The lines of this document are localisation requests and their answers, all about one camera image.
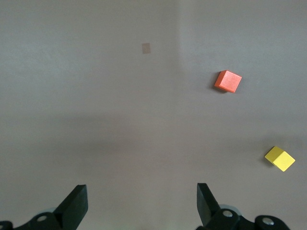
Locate orange wooden block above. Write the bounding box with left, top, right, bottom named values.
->
left=213, top=69, right=243, bottom=93

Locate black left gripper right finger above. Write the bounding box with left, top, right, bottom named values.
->
left=195, top=183, right=292, bottom=230

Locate brown table cover mat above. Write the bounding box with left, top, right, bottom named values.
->
left=0, top=0, right=307, bottom=230

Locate yellow wooden block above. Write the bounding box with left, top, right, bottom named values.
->
left=264, top=146, right=296, bottom=172

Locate small brown tape patch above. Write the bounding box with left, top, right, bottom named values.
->
left=141, top=42, right=152, bottom=55

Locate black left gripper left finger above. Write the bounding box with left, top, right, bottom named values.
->
left=0, top=184, right=89, bottom=230

